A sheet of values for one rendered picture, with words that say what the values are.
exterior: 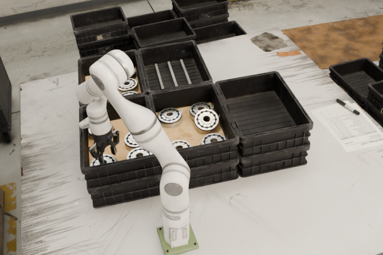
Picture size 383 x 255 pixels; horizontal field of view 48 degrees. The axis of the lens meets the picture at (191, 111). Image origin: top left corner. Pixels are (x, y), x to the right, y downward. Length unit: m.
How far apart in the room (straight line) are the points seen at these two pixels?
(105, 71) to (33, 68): 3.02
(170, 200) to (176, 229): 0.14
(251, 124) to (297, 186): 0.32
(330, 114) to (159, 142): 1.09
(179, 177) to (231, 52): 1.37
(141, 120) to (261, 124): 0.75
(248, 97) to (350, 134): 0.49
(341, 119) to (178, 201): 1.01
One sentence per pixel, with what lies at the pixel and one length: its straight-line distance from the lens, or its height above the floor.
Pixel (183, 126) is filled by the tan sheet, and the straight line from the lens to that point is 1.87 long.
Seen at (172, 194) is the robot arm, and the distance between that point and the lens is 1.40.
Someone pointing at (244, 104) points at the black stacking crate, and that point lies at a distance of 1.98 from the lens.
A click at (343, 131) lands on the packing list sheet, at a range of 2.09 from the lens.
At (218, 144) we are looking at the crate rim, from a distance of 1.64.
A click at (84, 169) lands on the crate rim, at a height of 0.93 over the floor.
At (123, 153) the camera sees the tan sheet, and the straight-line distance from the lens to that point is 1.79.
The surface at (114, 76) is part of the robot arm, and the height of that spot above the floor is 1.41.
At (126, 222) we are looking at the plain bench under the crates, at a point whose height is 0.70.
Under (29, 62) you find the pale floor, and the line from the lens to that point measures 4.28.
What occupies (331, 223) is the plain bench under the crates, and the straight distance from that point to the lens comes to 1.72.
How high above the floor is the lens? 2.05
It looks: 39 degrees down
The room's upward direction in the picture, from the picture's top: 5 degrees counter-clockwise
